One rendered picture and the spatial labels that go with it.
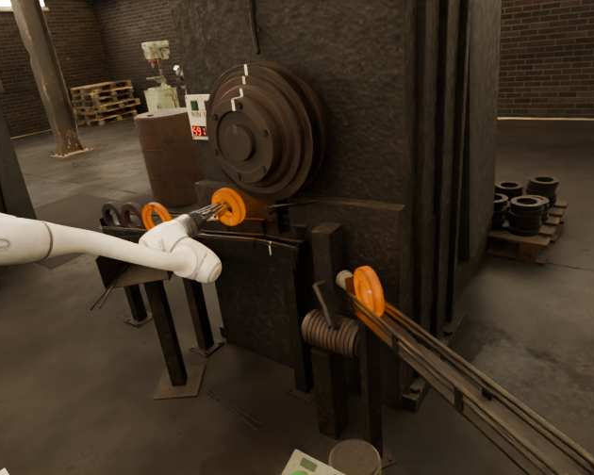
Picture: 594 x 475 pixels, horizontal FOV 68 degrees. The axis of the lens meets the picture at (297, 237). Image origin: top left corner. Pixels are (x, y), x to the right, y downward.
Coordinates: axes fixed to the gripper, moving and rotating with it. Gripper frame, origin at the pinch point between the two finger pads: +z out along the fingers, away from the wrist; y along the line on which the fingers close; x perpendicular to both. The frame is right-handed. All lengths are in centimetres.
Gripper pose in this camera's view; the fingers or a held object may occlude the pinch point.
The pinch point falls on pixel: (227, 203)
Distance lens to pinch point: 177.6
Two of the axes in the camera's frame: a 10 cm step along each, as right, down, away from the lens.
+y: 8.2, 1.5, -5.5
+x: -1.3, -8.9, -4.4
